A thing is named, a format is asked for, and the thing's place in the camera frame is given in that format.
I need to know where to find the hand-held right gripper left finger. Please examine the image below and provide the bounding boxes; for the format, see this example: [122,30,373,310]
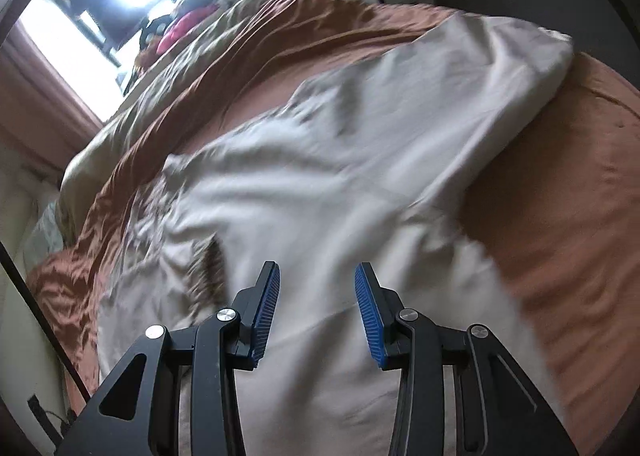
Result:
[52,261,281,456]

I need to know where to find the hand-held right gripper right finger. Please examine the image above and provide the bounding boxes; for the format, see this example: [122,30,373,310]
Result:
[354,261,581,456]

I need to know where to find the beige pants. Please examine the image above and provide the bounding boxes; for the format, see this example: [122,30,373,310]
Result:
[97,14,575,456]

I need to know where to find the brown bed sheet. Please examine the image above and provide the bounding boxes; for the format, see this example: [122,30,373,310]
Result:
[25,0,640,456]

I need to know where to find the beige pillow on bed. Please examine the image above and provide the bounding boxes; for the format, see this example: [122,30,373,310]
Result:
[57,0,331,232]

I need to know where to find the pink plush toy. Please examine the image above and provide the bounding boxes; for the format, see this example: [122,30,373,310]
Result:
[157,9,221,54]

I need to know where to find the pink curtain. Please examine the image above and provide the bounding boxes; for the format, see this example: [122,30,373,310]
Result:
[0,21,106,172]

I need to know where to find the bright window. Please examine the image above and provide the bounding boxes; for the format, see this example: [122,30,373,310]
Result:
[10,0,251,117]

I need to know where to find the black cable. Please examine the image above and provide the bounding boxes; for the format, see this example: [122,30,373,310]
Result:
[0,241,96,399]

